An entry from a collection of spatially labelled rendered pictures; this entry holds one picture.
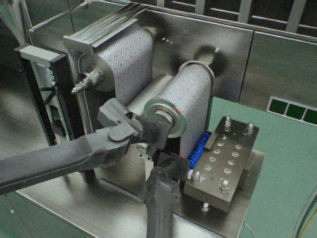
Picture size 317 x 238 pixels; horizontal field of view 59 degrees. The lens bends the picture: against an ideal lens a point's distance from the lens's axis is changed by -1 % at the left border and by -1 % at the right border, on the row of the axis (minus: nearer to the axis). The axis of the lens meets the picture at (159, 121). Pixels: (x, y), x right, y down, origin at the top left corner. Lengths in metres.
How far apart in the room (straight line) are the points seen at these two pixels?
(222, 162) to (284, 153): 1.66
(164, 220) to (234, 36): 0.65
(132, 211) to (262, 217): 1.31
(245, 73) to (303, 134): 1.93
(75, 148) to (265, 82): 0.73
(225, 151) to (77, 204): 0.59
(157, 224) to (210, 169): 0.44
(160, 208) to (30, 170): 0.30
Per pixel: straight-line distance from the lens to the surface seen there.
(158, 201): 0.70
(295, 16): 0.98
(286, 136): 2.85
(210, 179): 1.01
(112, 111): 0.68
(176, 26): 1.10
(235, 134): 1.19
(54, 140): 1.15
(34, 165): 0.56
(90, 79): 0.89
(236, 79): 1.10
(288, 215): 2.30
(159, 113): 0.84
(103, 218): 1.08
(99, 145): 0.59
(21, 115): 1.59
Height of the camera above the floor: 1.82
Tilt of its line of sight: 41 degrees down
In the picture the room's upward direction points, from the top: straight up
